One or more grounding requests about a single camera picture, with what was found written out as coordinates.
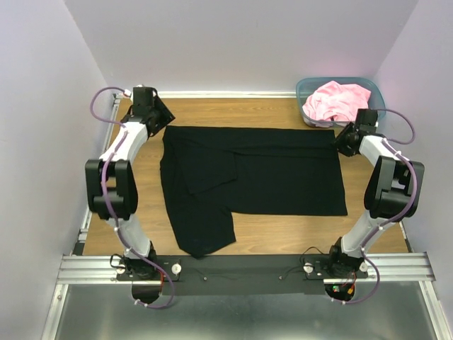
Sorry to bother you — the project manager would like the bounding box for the teal plastic bin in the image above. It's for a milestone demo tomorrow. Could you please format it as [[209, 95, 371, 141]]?
[[295, 76, 385, 128]]

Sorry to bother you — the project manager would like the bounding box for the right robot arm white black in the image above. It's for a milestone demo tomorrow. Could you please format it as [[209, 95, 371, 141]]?
[[325, 108, 425, 278]]

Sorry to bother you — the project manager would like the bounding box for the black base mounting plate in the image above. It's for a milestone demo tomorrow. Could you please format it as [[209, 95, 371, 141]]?
[[110, 253, 368, 303]]

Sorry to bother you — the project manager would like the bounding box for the pink t shirt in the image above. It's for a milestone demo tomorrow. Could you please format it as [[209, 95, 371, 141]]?
[[302, 81, 371, 122]]

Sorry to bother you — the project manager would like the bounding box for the black t shirt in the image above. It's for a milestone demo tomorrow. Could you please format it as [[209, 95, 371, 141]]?
[[160, 126, 348, 258]]

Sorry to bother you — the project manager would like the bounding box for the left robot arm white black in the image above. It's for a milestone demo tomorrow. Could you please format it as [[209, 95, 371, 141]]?
[[85, 85, 175, 281]]

